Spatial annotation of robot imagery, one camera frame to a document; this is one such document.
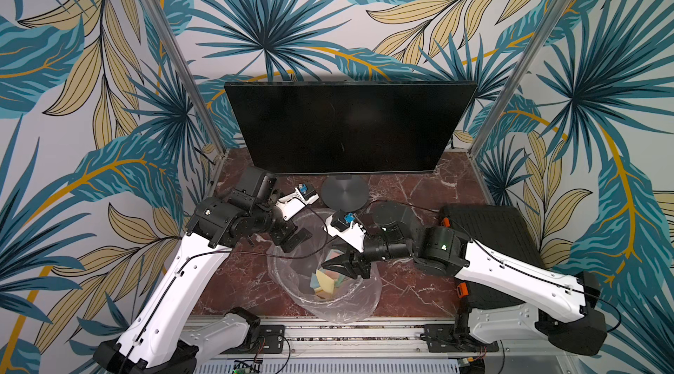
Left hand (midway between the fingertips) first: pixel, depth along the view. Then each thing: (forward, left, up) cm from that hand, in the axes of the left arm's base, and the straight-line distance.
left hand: (295, 224), depth 66 cm
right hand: (-8, -8, +2) cm, 11 cm away
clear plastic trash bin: (-17, -14, -3) cm, 22 cm away
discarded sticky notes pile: (-11, -7, -8) cm, 16 cm away
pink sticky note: (-12, -9, +1) cm, 15 cm away
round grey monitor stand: (+29, -13, -27) cm, 42 cm away
